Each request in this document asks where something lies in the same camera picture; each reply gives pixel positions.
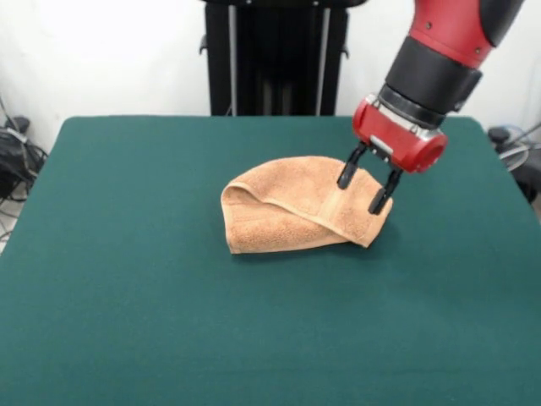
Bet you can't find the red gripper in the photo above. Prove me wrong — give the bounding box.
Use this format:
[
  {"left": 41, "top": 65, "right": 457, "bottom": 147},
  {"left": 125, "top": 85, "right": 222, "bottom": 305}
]
[{"left": 336, "top": 100, "right": 449, "bottom": 215}]

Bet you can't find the tan terry towel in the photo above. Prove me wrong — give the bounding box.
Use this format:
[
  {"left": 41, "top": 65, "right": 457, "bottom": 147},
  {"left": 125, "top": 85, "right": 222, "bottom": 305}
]
[{"left": 220, "top": 155, "right": 394, "bottom": 255}]

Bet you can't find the dark green table cloth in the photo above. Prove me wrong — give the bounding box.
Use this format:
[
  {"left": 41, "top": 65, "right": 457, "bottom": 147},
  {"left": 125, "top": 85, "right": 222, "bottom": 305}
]
[{"left": 0, "top": 115, "right": 541, "bottom": 406}]

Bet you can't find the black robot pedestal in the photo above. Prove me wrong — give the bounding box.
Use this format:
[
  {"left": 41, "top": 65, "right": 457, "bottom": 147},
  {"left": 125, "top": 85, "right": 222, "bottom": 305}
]
[{"left": 197, "top": 0, "right": 369, "bottom": 118}]

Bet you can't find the black cable tangle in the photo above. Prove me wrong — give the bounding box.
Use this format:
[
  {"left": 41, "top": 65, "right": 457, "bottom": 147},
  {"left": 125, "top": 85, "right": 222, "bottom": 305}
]
[
  {"left": 496, "top": 124, "right": 541, "bottom": 200},
  {"left": 0, "top": 124, "right": 49, "bottom": 204}
]

